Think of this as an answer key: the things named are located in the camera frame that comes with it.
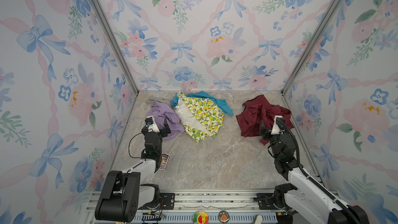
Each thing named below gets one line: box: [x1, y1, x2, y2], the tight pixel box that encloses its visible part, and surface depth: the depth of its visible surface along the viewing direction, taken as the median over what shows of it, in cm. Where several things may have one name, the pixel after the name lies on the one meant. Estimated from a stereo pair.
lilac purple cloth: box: [146, 101, 186, 140], surface depth 100 cm
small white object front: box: [254, 215, 263, 224], surface depth 69 cm
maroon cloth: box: [235, 94, 295, 146], surface depth 99 cm
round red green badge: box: [218, 210, 230, 224], surface depth 72 cm
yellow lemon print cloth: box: [175, 91, 225, 143], surface depth 97 cm
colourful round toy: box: [192, 210, 209, 224], surface depth 70 cm
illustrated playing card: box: [158, 152, 171, 171], surface depth 87 cm
